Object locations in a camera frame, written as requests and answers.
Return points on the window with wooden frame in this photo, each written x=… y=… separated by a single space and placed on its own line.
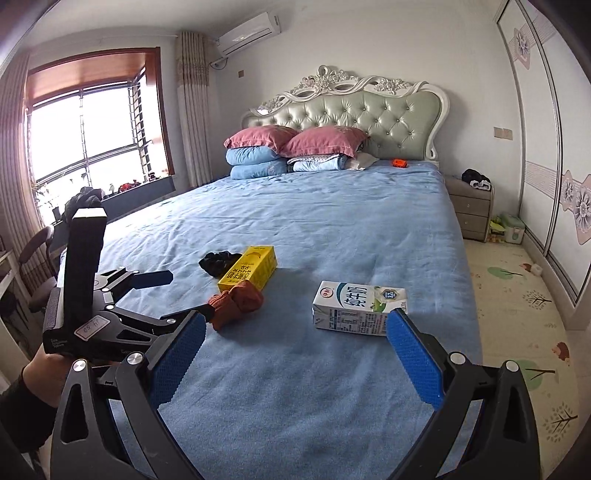
x=97 y=124

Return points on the light blue patterned folded blanket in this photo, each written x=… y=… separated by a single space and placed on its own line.
x=318 y=164

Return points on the wall switch plate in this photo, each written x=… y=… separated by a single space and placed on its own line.
x=503 y=133

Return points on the white air conditioner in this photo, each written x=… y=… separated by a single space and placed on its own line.
x=249 y=34

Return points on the blue folded quilt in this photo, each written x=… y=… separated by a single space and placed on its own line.
x=254 y=157
x=258 y=170

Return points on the grey nightstand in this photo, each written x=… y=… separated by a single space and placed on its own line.
x=468 y=210

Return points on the brown patterned curtain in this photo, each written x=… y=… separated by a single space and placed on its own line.
x=18 y=194

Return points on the pink pillow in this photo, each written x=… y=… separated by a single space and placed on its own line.
x=323 y=141
x=261 y=137

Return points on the beige striped curtain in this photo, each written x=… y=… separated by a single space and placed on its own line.
x=194 y=110

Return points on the white sliding door wardrobe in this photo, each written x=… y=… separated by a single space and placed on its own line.
x=545 y=161

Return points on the patterned play mat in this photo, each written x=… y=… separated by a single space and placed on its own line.
x=521 y=323

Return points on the person's left hand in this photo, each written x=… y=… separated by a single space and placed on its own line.
x=46 y=378

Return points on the black and white clothes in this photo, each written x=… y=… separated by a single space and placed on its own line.
x=475 y=179

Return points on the white milk carton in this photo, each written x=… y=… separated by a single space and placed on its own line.
x=355 y=309

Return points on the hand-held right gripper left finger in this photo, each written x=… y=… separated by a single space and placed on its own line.
x=178 y=355

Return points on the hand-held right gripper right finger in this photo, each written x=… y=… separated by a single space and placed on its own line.
x=413 y=355

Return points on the bed with blue sheet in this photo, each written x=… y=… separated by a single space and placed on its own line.
x=300 y=217

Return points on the yellow drink carton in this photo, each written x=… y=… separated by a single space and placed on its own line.
x=249 y=270

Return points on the dark office chair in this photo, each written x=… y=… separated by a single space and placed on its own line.
x=39 y=258

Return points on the brown sock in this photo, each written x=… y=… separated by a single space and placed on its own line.
x=240 y=302

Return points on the green storage box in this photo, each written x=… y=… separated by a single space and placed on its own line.
x=513 y=228

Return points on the dark clothes pile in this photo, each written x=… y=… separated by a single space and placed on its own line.
x=83 y=203

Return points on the window sill trinkets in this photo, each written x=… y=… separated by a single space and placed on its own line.
x=134 y=184

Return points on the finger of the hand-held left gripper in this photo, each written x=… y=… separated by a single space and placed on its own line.
x=178 y=319
x=154 y=279

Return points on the yellow green floor item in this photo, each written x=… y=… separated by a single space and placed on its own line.
x=497 y=225

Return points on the white cloth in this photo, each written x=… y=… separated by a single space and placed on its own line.
x=364 y=160

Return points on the black sock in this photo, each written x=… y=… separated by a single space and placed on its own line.
x=217 y=263

